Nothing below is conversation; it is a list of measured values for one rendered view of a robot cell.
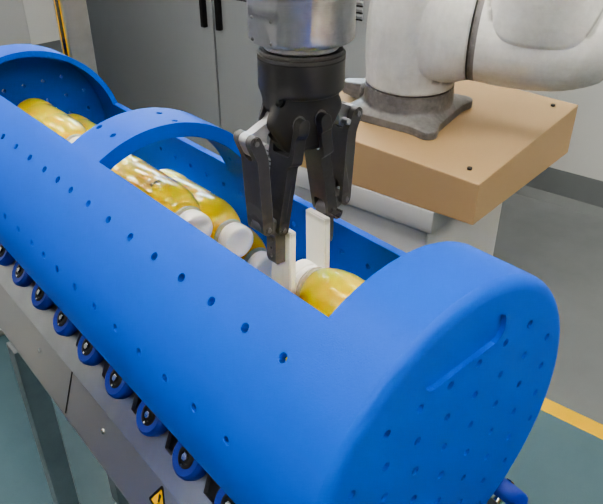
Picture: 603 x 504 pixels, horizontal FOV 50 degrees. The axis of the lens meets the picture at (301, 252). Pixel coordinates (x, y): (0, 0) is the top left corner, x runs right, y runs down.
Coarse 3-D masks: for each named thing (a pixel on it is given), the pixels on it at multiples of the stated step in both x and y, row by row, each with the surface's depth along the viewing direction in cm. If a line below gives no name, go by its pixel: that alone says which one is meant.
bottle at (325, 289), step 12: (312, 276) 63; (324, 276) 62; (336, 276) 61; (348, 276) 61; (300, 288) 64; (312, 288) 61; (324, 288) 61; (336, 288) 60; (348, 288) 60; (312, 300) 61; (324, 300) 60; (336, 300) 59; (324, 312) 60
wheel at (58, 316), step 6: (60, 312) 84; (54, 318) 85; (60, 318) 83; (66, 318) 83; (54, 324) 84; (60, 324) 83; (66, 324) 83; (72, 324) 82; (60, 330) 83; (66, 330) 83; (72, 330) 83; (66, 336) 84
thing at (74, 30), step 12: (60, 0) 152; (72, 0) 153; (84, 0) 154; (60, 12) 154; (72, 12) 154; (84, 12) 156; (60, 24) 156; (72, 24) 155; (84, 24) 157; (60, 36) 159; (72, 36) 156; (84, 36) 158; (72, 48) 157; (84, 48) 159; (84, 60) 160; (96, 72) 163
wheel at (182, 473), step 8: (176, 448) 65; (184, 448) 64; (176, 456) 65; (184, 456) 64; (192, 456) 63; (176, 464) 64; (184, 464) 64; (192, 464) 63; (176, 472) 64; (184, 472) 64; (192, 472) 63; (200, 472) 63; (192, 480) 64
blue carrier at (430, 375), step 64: (0, 64) 98; (64, 64) 105; (0, 128) 79; (128, 128) 68; (192, 128) 71; (0, 192) 76; (64, 192) 65; (128, 192) 60; (64, 256) 64; (128, 256) 56; (192, 256) 52; (384, 256) 68; (448, 256) 46; (128, 320) 55; (192, 320) 49; (256, 320) 45; (320, 320) 43; (384, 320) 41; (448, 320) 40; (512, 320) 46; (128, 384) 61; (192, 384) 48; (256, 384) 44; (320, 384) 41; (384, 384) 39; (448, 384) 43; (512, 384) 51; (192, 448) 52; (256, 448) 43; (320, 448) 39; (384, 448) 41; (448, 448) 48; (512, 448) 57
